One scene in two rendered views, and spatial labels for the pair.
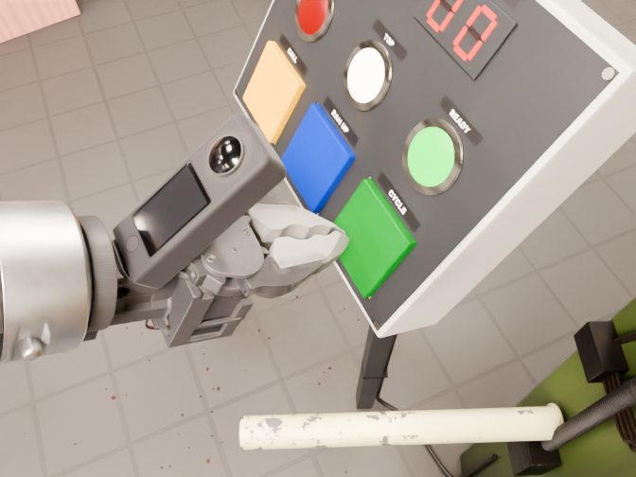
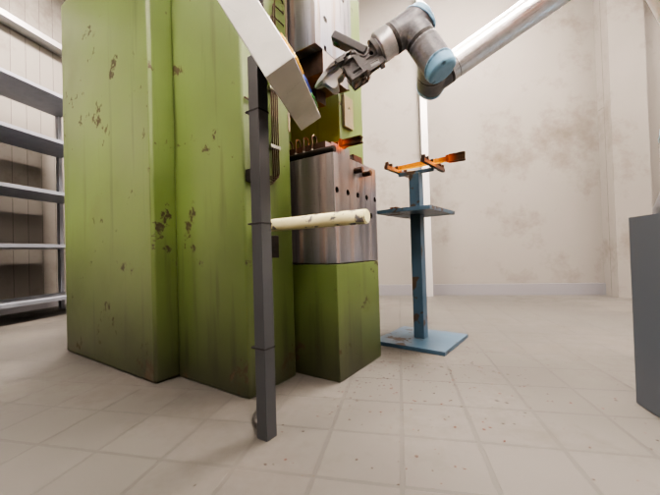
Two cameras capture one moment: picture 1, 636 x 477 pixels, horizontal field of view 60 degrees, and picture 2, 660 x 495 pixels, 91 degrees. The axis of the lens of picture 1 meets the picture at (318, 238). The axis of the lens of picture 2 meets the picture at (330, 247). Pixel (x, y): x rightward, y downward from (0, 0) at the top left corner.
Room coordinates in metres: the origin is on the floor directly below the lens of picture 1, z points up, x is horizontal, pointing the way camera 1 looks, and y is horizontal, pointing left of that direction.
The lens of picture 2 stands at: (1.04, 0.58, 0.52)
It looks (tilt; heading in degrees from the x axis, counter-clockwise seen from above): 1 degrees up; 216
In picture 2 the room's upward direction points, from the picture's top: 2 degrees counter-clockwise
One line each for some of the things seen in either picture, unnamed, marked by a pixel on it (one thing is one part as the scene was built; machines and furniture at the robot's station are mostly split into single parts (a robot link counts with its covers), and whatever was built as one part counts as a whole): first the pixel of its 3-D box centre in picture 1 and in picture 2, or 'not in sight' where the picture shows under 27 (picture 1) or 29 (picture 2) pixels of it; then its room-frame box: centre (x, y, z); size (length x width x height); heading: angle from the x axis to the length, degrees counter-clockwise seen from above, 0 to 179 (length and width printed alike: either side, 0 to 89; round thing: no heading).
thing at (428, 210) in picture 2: not in sight; (416, 212); (-0.76, -0.09, 0.73); 0.40 x 0.30 x 0.02; 178
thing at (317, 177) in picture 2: not in sight; (307, 216); (-0.21, -0.44, 0.69); 0.56 x 0.38 x 0.45; 92
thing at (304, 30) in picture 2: not in sight; (302, 38); (-0.19, -0.42, 1.56); 0.42 x 0.39 x 0.40; 92
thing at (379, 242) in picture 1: (370, 238); not in sight; (0.25, -0.05, 1.01); 0.07 x 0.05 x 0.07; 27
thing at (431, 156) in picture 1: (431, 156); not in sight; (0.27, -0.09, 1.09); 0.05 x 0.03 x 0.04; 2
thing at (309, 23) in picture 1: (313, 9); not in sight; (0.45, 0.00, 1.09); 0.05 x 0.03 x 0.04; 2
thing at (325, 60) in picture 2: not in sight; (299, 85); (-0.15, -0.42, 1.32); 0.42 x 0.20 x 0.10; 92
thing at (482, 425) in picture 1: (398, 428); (308, 221); (0.18, -0.11, 0.62); 0.44 x 0.05 x 0.05; 92
